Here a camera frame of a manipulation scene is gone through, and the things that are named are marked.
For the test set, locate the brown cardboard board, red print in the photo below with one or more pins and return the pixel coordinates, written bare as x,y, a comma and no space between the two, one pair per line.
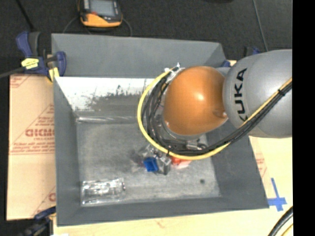
29,122

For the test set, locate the grey metal bin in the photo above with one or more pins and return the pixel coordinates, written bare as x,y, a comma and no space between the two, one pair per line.
103,146

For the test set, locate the clear plastic bottle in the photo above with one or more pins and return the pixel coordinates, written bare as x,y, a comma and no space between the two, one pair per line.
103,190

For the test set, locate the red and white small object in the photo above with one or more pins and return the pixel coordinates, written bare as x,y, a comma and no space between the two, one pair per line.
177,161

